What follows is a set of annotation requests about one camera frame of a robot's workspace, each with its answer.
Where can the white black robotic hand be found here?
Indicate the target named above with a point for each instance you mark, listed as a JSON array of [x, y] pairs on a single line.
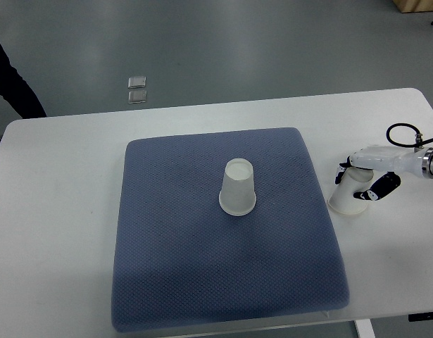
[[389, 160]]

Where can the white paper cup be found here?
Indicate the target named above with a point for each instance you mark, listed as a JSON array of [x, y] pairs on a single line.
[[237, 196], [353, 180]]

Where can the black table control panel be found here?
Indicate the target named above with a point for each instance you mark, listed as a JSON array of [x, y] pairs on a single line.
[[419, 317]]

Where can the wooden furniture corner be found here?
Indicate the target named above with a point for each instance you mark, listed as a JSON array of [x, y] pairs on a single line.
[[414, 6]]

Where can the white table leg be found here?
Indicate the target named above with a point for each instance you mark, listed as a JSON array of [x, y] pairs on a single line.
[[364, 328]]

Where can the white paper cup on cushion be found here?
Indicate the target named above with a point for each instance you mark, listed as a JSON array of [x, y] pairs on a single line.
[[237, 196]]

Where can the blue mesh cushion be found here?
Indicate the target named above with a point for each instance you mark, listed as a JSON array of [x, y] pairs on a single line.
[[181, 260]]

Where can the upper metal floor plate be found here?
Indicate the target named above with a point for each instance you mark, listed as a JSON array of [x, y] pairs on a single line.
[[136, 82]]

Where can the person in dark clothing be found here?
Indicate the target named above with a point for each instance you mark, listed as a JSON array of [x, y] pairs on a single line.
[[17, 92]]

